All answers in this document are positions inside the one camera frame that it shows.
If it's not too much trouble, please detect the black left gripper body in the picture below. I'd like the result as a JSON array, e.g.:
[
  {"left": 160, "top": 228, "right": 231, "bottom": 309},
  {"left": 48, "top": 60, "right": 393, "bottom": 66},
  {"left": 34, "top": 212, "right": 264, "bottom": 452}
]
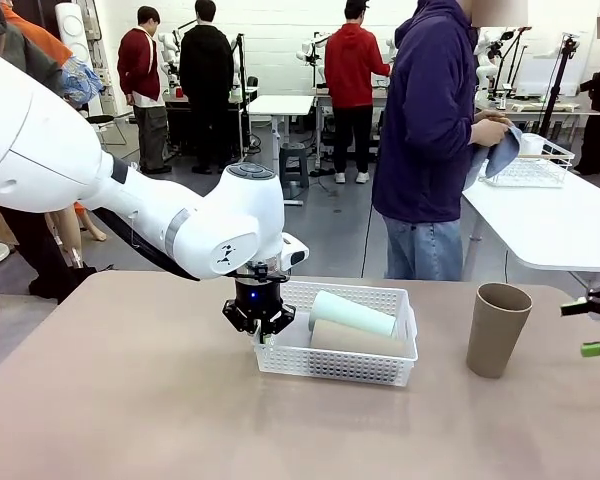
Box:
[{"left": 229, "top": 260, "right": 289, "bottom": 318}]

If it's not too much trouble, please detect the white perforated plastic basket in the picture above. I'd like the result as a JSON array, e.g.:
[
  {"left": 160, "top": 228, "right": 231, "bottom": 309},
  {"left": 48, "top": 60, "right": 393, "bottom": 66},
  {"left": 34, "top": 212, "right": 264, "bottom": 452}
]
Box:
[{"left": 252, "top": 280, "right": 420, "bottom": 388}]

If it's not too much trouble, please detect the mint green tumbler cup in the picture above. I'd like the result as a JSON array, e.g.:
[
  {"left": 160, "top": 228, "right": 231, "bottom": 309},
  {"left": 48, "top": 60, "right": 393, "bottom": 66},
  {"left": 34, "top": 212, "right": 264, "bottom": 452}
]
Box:
[{"left": 306, "top": 290, "right": 398, "bottom": 339}]

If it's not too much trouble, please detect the brown tumbler cup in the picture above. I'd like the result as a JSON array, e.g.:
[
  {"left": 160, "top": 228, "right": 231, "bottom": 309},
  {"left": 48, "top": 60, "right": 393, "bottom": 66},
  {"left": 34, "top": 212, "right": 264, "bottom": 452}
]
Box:
[
  {"left": 309, "top": 319, "right": 407, "bottom": 358},
  {"left": 465, "top": 281, "right": 534, "bottom": 380}
]

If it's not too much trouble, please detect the blue cleaning cloth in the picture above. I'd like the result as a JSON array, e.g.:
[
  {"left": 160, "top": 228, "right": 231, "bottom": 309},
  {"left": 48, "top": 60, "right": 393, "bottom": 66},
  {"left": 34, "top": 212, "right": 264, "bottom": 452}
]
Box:
[{"left": 461, "top": 124, "right": 524, "bottom": 192}]

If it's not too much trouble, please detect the person's right forearm navy sleeve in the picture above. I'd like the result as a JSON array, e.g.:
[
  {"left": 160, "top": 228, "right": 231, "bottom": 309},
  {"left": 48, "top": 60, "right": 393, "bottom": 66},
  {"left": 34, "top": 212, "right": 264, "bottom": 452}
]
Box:
[{"left": 419, "top": 122, "right": 479, "bottom": 166}]

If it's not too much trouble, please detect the person's right hand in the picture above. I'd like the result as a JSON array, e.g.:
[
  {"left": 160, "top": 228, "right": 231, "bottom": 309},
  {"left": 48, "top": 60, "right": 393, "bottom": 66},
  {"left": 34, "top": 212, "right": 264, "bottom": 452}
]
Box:
[{"left": 470, "top": 117, "right": 512, "bottom": 148}]

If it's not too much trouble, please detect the white side table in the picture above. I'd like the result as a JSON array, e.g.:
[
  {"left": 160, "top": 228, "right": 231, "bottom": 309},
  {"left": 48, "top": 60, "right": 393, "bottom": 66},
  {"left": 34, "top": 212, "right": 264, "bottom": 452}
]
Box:
[{"left": 461, "top": 162, "right": 600, "bottom": 282}]

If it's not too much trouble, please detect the grey plastic step stool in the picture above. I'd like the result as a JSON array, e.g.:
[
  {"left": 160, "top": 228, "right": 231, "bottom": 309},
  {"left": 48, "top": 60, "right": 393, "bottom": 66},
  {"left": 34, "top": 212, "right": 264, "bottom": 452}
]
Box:
[{"left": 278, "top": 142, "right": 312, "bottom": 191}]

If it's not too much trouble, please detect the white cup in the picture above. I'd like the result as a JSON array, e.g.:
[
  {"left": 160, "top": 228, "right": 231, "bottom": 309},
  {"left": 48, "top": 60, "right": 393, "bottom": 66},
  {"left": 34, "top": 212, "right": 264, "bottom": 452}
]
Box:
[{"left": 521, "top": 132, "right": 547, "bottom": 157}]

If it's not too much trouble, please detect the white height-adjustable desk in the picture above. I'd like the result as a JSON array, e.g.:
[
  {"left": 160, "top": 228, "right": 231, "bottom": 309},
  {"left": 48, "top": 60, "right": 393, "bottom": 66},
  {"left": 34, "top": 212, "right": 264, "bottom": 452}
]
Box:
[{"left": 248, "top": 94, "right": 317, "bottom": 208}]

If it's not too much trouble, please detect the black tripod stand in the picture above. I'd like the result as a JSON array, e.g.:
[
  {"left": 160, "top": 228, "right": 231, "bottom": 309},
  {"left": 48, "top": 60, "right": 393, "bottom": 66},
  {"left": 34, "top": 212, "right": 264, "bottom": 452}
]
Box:
[{"left": 536, "top": 33, "right": 582, "bottom": 140}]

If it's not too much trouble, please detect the black chair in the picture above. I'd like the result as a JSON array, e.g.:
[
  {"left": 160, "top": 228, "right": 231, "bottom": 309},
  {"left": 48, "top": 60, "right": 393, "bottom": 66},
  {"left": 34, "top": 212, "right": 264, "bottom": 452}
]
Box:
[{"left": 86, "top": 113, "right": 130, "bottom": 147}]

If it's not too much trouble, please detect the person in long black coat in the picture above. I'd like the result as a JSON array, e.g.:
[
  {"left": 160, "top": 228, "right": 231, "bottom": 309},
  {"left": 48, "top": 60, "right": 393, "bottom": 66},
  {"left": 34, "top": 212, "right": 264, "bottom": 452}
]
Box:
[{"left": 178, "top": 0, "right": 236, "bottom": 176}]

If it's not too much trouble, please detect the person in red hoodie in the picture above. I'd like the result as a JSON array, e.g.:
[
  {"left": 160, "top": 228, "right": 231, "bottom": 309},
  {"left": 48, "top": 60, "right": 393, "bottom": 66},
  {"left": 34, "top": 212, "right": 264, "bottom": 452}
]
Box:
[{"left": 323, "top": 0, "right": 393, "bottom": 186}]

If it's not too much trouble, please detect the person in navy hoodie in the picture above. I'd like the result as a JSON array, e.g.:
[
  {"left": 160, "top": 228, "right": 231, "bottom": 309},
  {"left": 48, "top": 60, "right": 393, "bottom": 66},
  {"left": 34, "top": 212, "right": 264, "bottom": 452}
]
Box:
[{"left": 371, "top": 0, "right": 482, "bottom": 282}]

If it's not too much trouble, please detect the person in maroon jacket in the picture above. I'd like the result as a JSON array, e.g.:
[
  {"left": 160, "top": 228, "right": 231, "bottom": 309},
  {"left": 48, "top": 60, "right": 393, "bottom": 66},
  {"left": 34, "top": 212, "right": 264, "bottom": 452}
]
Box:
[{"left": 116, "top": 5, "right": 174, "bottom": 176}]

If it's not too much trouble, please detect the mannequin in orange blue clothes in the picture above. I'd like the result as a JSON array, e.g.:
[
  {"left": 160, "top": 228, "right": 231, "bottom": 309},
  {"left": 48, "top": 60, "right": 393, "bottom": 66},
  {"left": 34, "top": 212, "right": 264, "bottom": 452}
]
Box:
[{"left": 2, "top": 4, "right": 107, "bottom": 267}]

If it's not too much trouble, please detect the person in dark green jacket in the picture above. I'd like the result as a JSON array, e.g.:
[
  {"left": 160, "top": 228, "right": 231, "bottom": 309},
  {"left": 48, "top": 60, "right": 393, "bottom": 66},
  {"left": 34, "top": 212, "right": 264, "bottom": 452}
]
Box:
[{"left": 0, "top": 0, "right": 97, "bottom": 304}]

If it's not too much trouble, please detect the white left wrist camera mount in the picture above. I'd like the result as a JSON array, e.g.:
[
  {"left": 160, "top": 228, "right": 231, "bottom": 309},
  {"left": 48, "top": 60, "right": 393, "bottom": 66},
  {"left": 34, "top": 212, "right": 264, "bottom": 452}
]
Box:
[{"left": 279, "top": 232, "right": 311, "bottom": 270}]

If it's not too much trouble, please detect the left arm black cable sleeve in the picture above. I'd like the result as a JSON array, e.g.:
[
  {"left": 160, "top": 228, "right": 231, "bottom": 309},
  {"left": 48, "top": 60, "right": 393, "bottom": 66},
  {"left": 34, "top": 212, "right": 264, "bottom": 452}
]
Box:
[{"left": 90, "top": 206, "right": 202, "bottom": 283}]

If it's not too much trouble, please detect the white wire dish rack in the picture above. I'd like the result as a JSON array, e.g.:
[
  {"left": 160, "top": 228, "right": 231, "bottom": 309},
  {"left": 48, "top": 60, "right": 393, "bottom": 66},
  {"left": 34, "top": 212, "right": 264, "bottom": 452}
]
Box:
[{"left": 482, "top": 139, "right": 576, "bottom": 190}]

